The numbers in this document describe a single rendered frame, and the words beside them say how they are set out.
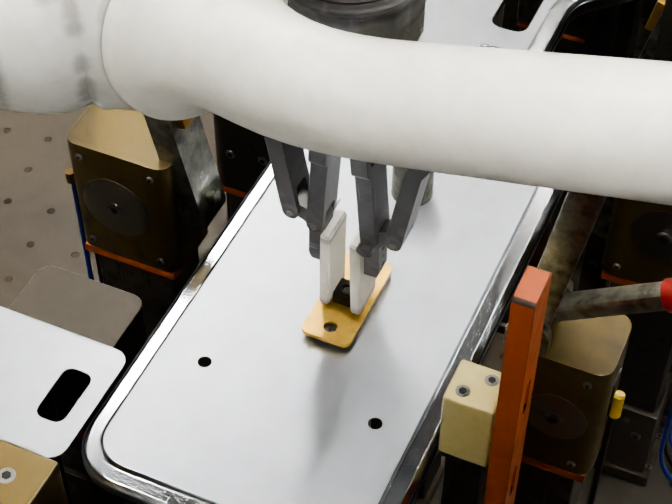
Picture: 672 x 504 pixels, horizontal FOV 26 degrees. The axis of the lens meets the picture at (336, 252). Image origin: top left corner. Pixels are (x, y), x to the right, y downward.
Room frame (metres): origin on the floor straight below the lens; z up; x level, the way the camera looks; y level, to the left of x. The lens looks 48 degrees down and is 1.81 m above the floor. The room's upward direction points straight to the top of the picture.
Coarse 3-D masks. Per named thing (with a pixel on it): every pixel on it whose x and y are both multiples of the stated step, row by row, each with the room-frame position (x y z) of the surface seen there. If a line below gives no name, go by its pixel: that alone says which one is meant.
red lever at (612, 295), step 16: (608, 288) 0.62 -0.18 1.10; (624, 288) 0.61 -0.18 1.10; (640, 288) 0.60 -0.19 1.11; (656, 288) 0.60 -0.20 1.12; (560, 304) 0.62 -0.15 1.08; (576, 304) 0.61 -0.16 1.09; (592, 304) 0.61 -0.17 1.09; (608, 304) 0.60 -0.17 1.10; (624, 304) 0.60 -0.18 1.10; (640, 304) 0.59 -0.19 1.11; (656, 304) 0.59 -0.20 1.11; (560, 320) 0.61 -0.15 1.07
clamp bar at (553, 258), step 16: (576, 192) 0.61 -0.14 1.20; (576, 208) 0.61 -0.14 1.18; (592, 208) 0.60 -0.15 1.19; (560, 224) 0.61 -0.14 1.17; (576, 224) 0.60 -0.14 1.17; (592, 224) 0.60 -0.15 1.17; (560, 240) 0.61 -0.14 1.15; (576, 240) 0.60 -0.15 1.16; (544, 256) 0.61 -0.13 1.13; (560, 256) 0.61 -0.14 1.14; (576, 256) 0.60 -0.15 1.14; (560, 272) 0.61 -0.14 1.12; (560, 288) 0.61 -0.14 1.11; (544, 320) 0.61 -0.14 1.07
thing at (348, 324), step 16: (384, 272) 0.71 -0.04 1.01; (336, 288) 0.69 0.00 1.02; (320, 304) 0.68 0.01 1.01; (336, 304) 0.68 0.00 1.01; (368, 304) 0.68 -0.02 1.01; (320, 320) 0.66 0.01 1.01; (336, 320) 0.66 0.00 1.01; (352, 320) 0.66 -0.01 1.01; (320, 336) 0.65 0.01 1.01; (336, 336) 0.65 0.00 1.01; (352, 336) 0.65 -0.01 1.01
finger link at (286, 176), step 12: (276, 144) 0.69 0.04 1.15; (288, 144) 0.70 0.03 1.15; (276, 156) 0.69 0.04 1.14; (288, 156) 0.69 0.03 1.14; (300, 156) 0.71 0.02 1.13; (276, 168) 0.69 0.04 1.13; (288, 168) 0.69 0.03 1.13; (300, 168) 0.70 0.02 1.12; (276, 180) 0.69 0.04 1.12; (288, 180) 0.69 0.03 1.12; (300, 180) 0.70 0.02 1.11; (288, 192) 0.69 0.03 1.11; (288, 204) 0.69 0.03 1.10; (288, 216) 0.69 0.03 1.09
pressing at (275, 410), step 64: (448, 0) 1.04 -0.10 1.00; (576, 0) 1.04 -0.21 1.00; (256, 192) 0.80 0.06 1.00; (448, 192) 0.80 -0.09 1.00; (512, 192) 0.80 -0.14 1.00; (256, 256) 0.73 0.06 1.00; (448, 256) 0.73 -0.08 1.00; (512, 256) 0.73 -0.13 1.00; (192, 320) 0.67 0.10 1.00; (256, 320) 0.67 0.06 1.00; (384, 320) 0.67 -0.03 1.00; (448, 320) 0.67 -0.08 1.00; (128, 384) 0.61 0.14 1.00; (192, 384) 0.61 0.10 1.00; (256, 384) 0.61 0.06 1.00; (320, 384) 0.61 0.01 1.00; (384, 384) 0.61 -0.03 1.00; (448, 384) 0.61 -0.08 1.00; (128, 448) 0.56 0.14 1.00; (192, 448) 0.56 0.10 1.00; (256, 448) 0.56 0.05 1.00; (320, 448) 0.56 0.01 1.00; (384, 448) 0.56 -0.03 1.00
